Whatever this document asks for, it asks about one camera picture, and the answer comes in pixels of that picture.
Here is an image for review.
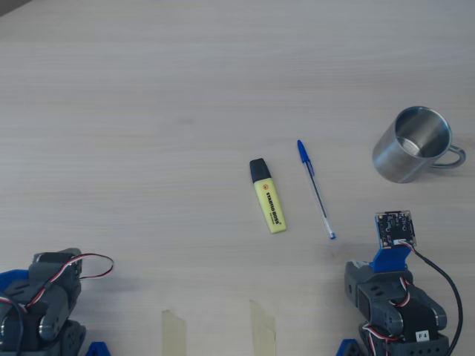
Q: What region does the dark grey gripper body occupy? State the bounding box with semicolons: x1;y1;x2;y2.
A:
356;272;413;320

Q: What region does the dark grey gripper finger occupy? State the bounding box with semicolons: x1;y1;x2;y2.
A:
344;260;373;309

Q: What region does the blue ballpoint pen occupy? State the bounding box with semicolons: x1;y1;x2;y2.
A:
296;139;337;240

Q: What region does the silver steel cup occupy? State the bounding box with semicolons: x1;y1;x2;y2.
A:
372;105;467;184

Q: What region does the blue printed base piece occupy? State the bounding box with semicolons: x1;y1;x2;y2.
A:
85;341;112;356
335;339;363;356

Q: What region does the beige masking tape strip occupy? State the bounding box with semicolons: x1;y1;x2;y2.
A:
161;309;187;356
249;299;278;356

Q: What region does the yellow highlighter black cap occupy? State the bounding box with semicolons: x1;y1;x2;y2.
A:
249;158;288;234

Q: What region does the red white black servo wire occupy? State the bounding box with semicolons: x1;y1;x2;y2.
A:
389;276;413;309
360;320;409;344
24;253;115;309

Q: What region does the blue printed camera mount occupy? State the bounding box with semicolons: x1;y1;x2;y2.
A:
370;243;413;275

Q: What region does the bare camera circuit board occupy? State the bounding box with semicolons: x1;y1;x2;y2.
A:
375;210;417;248

